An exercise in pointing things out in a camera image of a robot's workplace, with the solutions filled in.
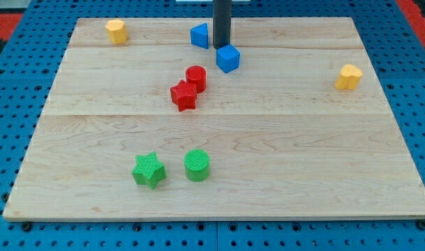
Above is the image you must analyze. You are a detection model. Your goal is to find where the yellow heart block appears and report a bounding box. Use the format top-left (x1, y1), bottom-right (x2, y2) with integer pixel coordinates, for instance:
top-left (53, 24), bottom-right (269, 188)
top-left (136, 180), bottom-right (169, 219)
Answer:
top-left (334, 64), bottom-right (363, 90)

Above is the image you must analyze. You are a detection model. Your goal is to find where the green cylinder block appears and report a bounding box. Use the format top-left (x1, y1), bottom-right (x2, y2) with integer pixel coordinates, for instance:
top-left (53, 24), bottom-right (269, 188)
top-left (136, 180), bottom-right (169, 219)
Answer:
top-left (184, 149), bottom-right (210, 182)

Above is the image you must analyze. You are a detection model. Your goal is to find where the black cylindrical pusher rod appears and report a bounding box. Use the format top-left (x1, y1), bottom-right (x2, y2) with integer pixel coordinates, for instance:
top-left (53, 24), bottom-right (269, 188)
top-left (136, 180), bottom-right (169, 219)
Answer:
top-left (213, 0), bottom-right (232, 50)

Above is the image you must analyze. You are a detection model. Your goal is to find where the wooden board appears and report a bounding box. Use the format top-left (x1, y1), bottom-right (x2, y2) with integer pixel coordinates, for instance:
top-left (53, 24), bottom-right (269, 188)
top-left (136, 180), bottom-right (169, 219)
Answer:
top-left (3, 17), bottom-right (425, 222)

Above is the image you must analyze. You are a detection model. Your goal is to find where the green star block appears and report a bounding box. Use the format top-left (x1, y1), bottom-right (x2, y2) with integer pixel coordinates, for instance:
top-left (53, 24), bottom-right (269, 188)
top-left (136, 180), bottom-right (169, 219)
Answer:
top-left (132, 151), bottom-right (166, 190)

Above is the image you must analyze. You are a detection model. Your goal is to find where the blue cube block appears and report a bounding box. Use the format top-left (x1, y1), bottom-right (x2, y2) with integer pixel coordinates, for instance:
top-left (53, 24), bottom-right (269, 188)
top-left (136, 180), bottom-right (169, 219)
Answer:
top-left (216, 45), bottom-right (240, 73)

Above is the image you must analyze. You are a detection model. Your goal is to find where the red cylinder block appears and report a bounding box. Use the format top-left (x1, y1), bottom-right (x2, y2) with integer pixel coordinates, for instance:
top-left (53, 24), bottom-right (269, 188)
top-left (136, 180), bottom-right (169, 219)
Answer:
top-left (185, 66), bottom-right (207, 93)

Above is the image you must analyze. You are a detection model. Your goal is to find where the red star block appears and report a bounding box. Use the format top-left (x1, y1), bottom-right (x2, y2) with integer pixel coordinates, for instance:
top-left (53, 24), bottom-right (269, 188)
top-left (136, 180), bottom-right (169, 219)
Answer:
top-left (170, 79), bottom-right (197, 112)

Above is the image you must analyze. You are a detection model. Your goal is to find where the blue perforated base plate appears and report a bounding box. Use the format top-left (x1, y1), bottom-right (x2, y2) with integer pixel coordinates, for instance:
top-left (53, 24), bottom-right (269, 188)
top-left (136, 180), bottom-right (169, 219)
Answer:
top-left (0, 1), bottom-right (425, 250)

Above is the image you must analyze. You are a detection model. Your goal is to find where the yellow pentagon block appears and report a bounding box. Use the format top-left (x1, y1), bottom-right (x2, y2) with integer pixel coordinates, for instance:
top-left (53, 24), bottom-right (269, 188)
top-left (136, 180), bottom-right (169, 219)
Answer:
top-left (105, 19), bottom-right (128, 44)

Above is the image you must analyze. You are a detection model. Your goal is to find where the blue triangle block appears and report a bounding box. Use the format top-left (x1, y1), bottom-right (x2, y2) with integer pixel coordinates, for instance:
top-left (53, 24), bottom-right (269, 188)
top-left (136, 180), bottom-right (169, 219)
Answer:
top-left (190, 23), bottom-right (209, 50)

